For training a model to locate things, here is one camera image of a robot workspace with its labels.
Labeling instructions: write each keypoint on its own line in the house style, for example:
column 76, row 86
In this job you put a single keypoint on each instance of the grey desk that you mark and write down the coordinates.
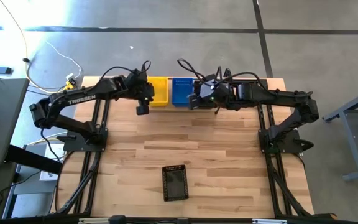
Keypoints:
column 2, row 118

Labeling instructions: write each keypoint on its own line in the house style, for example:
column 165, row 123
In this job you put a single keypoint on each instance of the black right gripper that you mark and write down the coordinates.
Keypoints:
column 225, row 98

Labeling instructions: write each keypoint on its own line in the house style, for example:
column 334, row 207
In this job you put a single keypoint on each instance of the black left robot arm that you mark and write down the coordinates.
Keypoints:
column 82, row 99

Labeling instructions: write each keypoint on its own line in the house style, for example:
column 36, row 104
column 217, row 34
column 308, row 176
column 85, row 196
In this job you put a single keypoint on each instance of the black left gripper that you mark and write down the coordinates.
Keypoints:
column 138, row 88

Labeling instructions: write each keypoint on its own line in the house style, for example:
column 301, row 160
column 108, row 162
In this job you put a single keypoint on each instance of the yellow white power plug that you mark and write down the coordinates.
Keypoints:
column 70, row 82

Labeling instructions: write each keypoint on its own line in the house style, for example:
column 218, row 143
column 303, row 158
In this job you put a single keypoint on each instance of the black aluminium rig frame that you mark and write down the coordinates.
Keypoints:
column 213, row 221

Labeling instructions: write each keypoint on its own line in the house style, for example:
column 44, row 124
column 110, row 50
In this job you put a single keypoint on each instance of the blue plastic slotted basket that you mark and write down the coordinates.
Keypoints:
column 180, row 93

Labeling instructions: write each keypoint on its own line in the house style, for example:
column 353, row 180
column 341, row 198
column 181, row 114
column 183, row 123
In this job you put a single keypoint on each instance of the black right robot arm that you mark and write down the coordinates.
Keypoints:
column 278, row 96

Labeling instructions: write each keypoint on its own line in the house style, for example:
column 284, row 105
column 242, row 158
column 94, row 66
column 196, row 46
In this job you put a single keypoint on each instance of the black plastic slotted basket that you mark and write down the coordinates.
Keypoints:
column 192, row 103
column 175, row 183

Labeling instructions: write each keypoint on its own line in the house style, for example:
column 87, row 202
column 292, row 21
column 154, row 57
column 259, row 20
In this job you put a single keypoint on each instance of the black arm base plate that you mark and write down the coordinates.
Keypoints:
column 73, row 144
column 287, row 144

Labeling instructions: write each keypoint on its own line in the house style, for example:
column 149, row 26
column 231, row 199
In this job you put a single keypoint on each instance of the yellow plastic slotted basket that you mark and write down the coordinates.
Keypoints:
column 160, row 93

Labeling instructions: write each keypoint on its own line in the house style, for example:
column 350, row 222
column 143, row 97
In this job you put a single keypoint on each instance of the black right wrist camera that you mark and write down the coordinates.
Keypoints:
column 212, row 88

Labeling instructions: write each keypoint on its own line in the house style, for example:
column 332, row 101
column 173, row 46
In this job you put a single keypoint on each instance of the white paper sheet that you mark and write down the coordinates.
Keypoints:
column 50, row 155

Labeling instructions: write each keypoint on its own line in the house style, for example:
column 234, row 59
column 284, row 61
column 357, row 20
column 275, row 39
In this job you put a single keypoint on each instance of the grey metal stand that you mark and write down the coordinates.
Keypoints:
column 353, row 146

